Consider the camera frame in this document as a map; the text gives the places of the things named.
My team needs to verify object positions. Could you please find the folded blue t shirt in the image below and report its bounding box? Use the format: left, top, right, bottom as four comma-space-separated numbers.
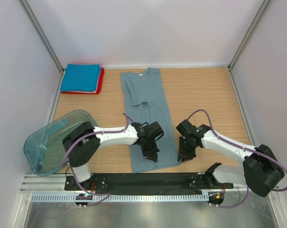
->
60, 64, 102, 93

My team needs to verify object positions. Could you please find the aluminium frame post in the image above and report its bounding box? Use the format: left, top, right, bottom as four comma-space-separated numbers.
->
18, 0, 64, 74
228, 0, 272, 71

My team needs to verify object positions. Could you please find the left aluminium frame post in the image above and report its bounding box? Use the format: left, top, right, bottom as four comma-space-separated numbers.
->
18, 0, 64, 74

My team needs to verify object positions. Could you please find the purple cable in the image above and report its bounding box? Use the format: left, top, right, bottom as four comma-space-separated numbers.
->
187, 109, 287, 209
60, 112, 132, 207

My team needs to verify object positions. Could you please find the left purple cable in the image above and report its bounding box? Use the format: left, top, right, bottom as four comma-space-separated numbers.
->
60, 112, 132, 207

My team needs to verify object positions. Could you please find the folded red t shirt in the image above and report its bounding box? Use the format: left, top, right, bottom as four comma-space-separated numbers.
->
60, 67, 104, 95

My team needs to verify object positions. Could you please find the translucent teal plastic basket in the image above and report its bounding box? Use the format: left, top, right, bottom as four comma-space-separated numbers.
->
23, 110, 98, 176

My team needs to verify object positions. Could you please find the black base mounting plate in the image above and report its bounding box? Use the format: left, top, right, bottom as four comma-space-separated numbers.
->
64, 172, 234, 196

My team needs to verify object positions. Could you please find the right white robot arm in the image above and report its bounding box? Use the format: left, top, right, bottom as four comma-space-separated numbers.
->
176, 120, 285, 197

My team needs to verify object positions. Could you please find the right aluminium frame post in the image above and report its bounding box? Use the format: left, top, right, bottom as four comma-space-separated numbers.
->
228, 0, 272, 71

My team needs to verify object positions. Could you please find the aluminium extrusion rail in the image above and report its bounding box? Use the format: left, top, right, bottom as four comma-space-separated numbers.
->
19, 172, 280, 194

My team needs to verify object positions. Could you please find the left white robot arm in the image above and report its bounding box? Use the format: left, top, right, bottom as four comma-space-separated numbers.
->
62, 122, 164, 190

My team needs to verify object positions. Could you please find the grey-blue t shirt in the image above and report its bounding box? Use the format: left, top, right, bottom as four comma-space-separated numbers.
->
120, 68, 180, 173

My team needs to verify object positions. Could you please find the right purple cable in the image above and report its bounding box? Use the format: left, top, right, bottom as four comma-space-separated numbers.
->
187, 109, 287, 209

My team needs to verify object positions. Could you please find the slotted grey cable duct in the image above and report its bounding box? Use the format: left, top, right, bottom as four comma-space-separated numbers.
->
31, 192, 209, 203

